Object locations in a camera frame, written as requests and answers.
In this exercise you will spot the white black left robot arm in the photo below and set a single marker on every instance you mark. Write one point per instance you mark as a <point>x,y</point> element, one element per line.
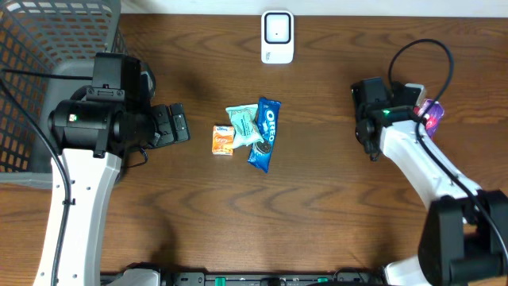
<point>94,130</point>

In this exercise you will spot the mint green wipes packet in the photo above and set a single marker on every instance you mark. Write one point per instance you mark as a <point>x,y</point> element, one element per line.
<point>243,121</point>

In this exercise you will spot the red purple liner packet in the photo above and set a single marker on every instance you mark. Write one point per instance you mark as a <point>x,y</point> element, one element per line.
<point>432,117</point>

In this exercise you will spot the orange snack packet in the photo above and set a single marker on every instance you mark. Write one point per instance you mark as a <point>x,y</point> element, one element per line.
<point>222,143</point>

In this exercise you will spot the blue oreo cookie pack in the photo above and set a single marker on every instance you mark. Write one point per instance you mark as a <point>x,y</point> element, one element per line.
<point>267,123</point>

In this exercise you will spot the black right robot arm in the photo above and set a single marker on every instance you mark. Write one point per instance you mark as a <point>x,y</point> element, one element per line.
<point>465,233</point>

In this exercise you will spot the white barcode scanner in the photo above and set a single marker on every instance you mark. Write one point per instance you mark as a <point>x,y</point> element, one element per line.
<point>277,37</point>

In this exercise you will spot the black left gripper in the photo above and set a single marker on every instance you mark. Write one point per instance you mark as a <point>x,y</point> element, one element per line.
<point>171,124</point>

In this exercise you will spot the dark grey plastic mesh basket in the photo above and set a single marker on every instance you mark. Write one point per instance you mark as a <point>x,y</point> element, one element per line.
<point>47,53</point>

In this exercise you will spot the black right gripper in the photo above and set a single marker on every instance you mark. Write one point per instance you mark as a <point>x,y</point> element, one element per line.
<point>364,135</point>

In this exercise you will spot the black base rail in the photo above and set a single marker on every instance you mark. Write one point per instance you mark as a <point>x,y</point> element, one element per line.
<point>143,277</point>

